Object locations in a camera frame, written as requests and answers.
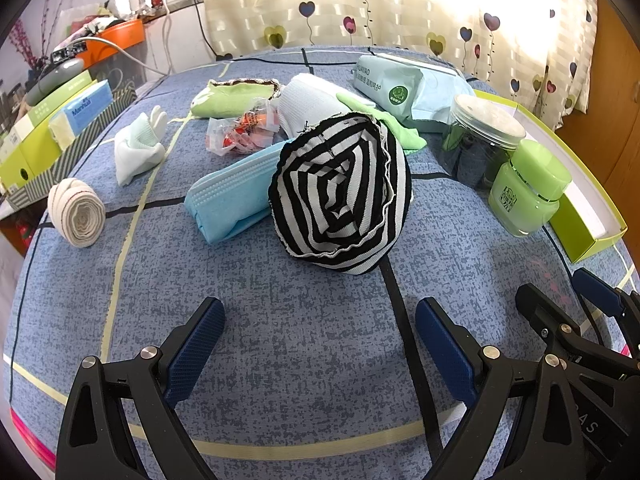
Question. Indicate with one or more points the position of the green cream jar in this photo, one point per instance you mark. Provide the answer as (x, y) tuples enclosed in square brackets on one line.
[(527, 189)]

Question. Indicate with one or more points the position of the cream bandage towel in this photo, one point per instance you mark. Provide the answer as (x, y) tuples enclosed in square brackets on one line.
[(77, 212)]

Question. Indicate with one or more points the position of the blue face mask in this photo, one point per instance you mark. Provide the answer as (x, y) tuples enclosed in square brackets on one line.
[(231, 200)]

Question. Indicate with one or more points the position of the striped tray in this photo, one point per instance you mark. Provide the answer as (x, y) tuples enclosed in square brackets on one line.
[(39, 187)]

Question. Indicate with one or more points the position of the wet wipes pack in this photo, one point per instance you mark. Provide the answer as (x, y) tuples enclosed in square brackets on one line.
[(419, 94)]

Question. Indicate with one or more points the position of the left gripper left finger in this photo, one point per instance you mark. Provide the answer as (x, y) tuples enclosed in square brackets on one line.
[(95, 440)]

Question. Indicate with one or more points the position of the orange candy plastic bag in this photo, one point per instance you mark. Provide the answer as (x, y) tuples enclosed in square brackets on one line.
[(252, 131)]

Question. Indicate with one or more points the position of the green white box lid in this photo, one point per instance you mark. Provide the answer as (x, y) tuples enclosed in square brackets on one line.
[(587, 220)]

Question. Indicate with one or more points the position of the blue bed sheet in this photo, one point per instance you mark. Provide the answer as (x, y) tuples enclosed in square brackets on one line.
[(307, 380)]

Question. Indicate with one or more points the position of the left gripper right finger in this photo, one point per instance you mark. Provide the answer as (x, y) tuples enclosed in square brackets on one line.
[(545, 441)]

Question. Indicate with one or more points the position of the grey remote device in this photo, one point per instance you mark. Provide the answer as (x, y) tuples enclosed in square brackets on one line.
[(59, 75)]

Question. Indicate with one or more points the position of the orange tray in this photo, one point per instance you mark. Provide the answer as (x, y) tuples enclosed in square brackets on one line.
[(121, 36)]

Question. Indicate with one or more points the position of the white towel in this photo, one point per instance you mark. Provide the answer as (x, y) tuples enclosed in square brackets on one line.
[(307, 100)]

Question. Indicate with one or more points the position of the small green cloth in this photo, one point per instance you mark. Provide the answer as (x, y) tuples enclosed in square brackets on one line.
[(408, 138)]

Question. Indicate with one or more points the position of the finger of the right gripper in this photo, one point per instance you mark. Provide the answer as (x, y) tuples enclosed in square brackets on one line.
[(613, 302), (560, 333)]

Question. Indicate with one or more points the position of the blue tissue pack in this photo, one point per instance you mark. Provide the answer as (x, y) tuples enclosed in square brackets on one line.
[(73, 117)]

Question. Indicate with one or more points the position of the black white striped cloth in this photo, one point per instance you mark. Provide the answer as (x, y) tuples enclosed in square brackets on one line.
[(341, 193)]

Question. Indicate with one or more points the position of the clear plastic jar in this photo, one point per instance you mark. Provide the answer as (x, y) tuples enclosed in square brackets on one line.
[(480, 139)]

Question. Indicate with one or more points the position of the white glove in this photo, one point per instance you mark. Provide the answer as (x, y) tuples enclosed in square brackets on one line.
[(138, 147)]

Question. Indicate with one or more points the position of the green cardboard box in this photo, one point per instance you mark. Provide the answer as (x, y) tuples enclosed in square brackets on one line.
[(30, 148)]

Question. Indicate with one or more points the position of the heart pattern curtain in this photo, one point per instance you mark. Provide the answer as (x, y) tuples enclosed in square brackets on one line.
[(535, 52)]

